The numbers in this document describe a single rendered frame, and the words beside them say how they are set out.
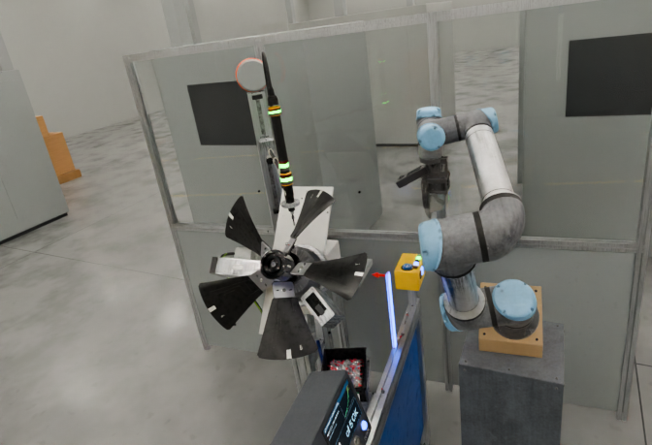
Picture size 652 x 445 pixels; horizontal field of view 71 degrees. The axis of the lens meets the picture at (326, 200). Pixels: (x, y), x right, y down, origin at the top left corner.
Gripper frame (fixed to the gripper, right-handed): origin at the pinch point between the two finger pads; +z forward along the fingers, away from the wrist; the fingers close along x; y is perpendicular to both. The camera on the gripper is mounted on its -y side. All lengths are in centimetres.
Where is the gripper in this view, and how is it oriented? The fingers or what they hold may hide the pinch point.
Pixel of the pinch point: (427, 214)
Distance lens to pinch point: 157.3
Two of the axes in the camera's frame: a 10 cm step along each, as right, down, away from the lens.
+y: 9.2, 0.2, -3.9
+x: 3.6, -3.8, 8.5
